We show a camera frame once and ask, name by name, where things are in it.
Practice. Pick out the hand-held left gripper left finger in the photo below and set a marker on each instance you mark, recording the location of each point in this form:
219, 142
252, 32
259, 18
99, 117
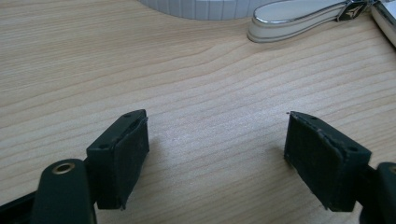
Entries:
116, 161

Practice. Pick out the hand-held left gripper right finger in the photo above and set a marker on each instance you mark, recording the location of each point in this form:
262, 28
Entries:
320, 161

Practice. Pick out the white chrome-edged object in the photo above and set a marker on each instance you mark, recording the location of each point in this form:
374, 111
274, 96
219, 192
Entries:
385, 19

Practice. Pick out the white ribbed round container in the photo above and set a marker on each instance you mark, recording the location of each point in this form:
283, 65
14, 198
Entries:
202, 8

